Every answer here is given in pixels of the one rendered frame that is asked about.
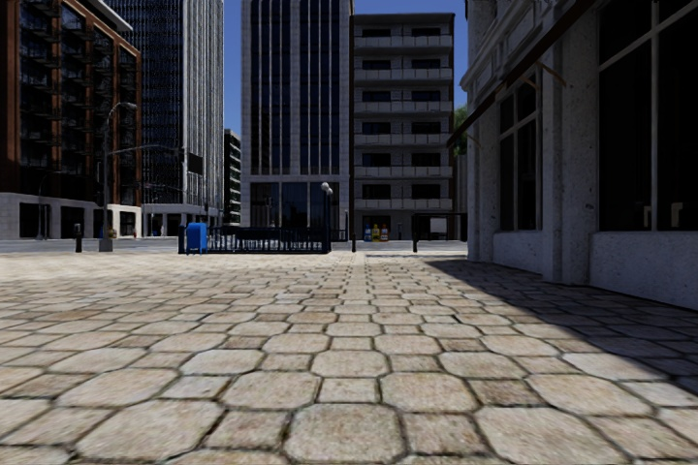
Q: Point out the red booth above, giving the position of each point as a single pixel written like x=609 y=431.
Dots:
x=384 y=233

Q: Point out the dark stairway railing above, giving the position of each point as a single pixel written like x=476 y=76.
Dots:
x=267 y=239

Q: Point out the black bus shelter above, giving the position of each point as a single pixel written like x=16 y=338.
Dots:
x=436 y=226

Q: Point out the grey concrete balcony building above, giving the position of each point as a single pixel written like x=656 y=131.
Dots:
x=403 y=122

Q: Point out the dark building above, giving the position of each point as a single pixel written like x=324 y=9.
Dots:
x=232 y=174

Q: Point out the blue letter box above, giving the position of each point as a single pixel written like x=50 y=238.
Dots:
x=196 y=236

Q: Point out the tree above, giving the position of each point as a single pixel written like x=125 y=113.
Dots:
x=460 y=128

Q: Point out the glass tower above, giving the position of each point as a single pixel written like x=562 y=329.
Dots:
x=174 y=93

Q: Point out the pale stone building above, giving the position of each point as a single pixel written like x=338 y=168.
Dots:
x=570 y=163

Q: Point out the traffic light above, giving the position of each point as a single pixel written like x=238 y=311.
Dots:
x=105 y=192

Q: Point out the red brick building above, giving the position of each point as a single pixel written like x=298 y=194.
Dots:
x=46 y=116

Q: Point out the short dark post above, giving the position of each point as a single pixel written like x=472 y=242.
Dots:
x=78 y=237
x=181 y=239
x=353 y=242

